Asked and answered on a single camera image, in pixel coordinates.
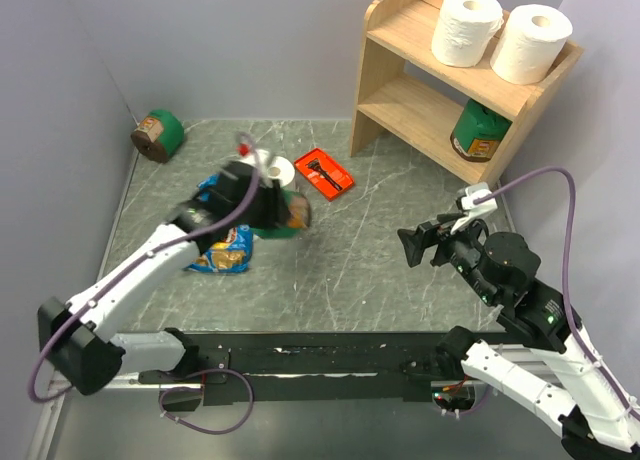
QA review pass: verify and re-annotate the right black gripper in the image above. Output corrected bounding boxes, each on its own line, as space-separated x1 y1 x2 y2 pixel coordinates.
395 208 498 303

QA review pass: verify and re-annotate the green roll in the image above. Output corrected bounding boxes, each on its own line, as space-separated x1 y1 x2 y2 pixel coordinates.
251 190 312 240
450 99 512 162
130 109 185 164

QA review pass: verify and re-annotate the white paper roll front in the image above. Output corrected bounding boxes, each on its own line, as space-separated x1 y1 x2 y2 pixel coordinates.
431 0 503 68

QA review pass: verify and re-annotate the white paper roll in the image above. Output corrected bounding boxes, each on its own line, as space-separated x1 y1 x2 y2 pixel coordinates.
431 0 503 68
490 4 573 85
270 155 296 190

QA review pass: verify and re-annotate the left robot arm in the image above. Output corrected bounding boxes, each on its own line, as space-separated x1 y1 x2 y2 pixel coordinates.
37 161 295 395

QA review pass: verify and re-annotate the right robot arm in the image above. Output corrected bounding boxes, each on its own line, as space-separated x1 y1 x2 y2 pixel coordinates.
397 220 639 459

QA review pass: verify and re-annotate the wooden two-tier shelf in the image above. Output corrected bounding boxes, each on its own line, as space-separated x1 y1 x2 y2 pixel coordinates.
350 0 584 184

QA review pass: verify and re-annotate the blue chips bag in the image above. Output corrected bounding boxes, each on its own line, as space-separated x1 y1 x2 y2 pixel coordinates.
183 173 255 275

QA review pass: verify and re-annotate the black razor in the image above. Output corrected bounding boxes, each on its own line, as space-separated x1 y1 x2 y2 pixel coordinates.
307 158 343 191

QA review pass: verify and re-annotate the orange razor box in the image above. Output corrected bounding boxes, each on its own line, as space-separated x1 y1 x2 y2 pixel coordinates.
293 148 355 202

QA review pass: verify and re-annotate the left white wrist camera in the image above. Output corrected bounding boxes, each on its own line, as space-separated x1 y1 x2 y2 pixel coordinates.
240 149 276 187

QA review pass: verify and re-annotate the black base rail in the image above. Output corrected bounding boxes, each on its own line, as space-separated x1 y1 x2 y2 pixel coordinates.
138 332 476 406

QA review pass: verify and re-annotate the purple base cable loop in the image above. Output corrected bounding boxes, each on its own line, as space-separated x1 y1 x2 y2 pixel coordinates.
158 368 255 435

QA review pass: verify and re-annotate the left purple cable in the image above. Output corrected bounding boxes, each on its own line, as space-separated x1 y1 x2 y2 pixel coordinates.
27 132 264 404

